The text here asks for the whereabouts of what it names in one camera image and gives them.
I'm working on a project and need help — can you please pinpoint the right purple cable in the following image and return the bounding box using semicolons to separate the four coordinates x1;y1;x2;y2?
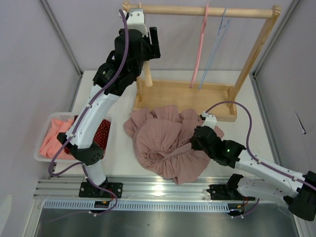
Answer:
203;101;316;191

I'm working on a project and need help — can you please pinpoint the aluminium mounting rail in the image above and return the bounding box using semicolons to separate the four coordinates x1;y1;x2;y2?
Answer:
33;174;260;201

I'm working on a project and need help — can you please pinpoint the salmon orange cloth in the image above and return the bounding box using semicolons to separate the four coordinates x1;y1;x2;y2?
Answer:
39;118;74;159

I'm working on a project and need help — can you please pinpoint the dusty pink pleated skirt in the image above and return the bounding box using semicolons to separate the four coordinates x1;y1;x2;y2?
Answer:
123;105;210;184

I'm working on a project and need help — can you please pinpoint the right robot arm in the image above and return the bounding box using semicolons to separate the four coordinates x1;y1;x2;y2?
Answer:
191;126;316;221

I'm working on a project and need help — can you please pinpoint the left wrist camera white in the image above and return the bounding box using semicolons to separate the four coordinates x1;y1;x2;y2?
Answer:
127;8;148;36

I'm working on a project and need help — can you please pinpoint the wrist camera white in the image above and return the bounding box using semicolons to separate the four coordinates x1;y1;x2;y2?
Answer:
200;111;217;129
127;8;148;36

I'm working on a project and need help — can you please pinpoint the wooden clothes rack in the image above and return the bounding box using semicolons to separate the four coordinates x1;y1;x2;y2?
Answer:
122;0;281;122

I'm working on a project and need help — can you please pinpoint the pink hanger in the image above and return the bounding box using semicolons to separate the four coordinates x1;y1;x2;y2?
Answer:
189;2;209;89

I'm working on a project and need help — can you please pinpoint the white plastic basket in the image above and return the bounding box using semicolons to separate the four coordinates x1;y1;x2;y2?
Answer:
34;112;111;162

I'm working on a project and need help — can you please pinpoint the beige wooden hanger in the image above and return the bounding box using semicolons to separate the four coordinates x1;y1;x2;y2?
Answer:
138;3;153;87

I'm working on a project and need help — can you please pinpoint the red polka dot cloth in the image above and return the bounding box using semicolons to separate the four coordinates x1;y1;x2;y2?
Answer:
60;116;111;152

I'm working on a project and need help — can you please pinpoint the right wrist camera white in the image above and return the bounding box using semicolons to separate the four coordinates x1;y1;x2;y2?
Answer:
200;111;217;129

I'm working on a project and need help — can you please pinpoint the white slotted cable duct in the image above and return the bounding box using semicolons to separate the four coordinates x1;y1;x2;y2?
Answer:
43;199;230;213

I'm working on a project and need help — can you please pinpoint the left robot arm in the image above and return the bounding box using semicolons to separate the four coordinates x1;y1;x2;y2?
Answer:
57;27;161;198

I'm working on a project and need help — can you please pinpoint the blue hanger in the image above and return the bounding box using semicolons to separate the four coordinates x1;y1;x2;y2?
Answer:
198;8;230;90

